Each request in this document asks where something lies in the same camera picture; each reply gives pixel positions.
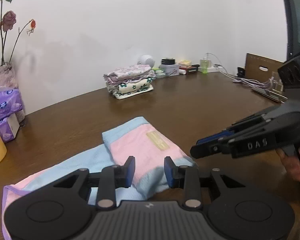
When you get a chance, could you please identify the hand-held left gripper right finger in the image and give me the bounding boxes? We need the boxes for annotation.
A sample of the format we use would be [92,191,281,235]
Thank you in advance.
[164,156,247,210]

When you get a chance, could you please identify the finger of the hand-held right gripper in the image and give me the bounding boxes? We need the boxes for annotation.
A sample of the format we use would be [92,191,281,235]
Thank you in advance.
[190,140,232,159]
[196,115,265,144]

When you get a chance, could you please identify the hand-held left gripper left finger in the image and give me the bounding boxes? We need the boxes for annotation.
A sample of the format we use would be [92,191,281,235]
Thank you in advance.
[53,156,136,210]

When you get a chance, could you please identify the pink and blue mesh vest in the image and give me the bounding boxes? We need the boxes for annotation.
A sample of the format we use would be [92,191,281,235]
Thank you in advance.
[2,116,198,240]

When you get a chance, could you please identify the person's right hand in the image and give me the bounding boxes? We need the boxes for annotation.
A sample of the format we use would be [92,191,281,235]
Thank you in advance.
[276,136,300,183]

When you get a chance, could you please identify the black phone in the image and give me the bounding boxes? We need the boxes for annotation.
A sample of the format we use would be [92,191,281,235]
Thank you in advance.
[252,87,288,103]

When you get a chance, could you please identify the clear acrylic stand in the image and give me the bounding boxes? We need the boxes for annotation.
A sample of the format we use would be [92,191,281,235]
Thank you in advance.
[270,71,284,93]

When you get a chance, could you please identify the white power strip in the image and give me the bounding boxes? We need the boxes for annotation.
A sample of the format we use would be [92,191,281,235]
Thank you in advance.
[197,66,220,73]

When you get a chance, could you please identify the brown perforated board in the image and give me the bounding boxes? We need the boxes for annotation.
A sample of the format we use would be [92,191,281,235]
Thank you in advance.
[245,53,285,85]

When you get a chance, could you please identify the green spray bottle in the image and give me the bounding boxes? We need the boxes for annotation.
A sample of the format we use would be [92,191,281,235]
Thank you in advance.
[200,53,209,74]

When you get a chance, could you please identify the green and white small boxes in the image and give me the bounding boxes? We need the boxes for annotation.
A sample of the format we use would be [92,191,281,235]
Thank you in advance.
[152,67,165,79]

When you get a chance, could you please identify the cream green-flowered folded garment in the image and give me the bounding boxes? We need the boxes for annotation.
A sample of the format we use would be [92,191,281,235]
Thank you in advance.
[107,77,154,100]

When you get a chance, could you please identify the lilac ruffled folded garment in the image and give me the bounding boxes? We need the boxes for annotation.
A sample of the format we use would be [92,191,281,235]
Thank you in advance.
[106,74,156,85]

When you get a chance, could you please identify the white robot speaker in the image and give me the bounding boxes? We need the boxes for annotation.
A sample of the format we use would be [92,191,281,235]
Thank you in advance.
[137,54,155,68]

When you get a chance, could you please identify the pink floral folded garment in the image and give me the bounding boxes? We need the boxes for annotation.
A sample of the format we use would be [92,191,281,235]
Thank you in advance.
[104,64,152,80]

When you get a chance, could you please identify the dark framed glass panel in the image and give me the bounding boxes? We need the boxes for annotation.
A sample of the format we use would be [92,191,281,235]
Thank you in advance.
[279,0,300,63]

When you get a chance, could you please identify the purple tissue pack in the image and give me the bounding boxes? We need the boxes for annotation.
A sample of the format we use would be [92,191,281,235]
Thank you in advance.
[0,88,24,124]
[0,112,20,143]

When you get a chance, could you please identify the dried rose bouquet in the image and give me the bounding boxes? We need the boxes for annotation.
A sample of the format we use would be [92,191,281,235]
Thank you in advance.
[0,0,37,69]

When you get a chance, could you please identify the purple braided cables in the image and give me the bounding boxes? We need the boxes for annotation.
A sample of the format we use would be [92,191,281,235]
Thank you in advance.
[233,76,275,89]

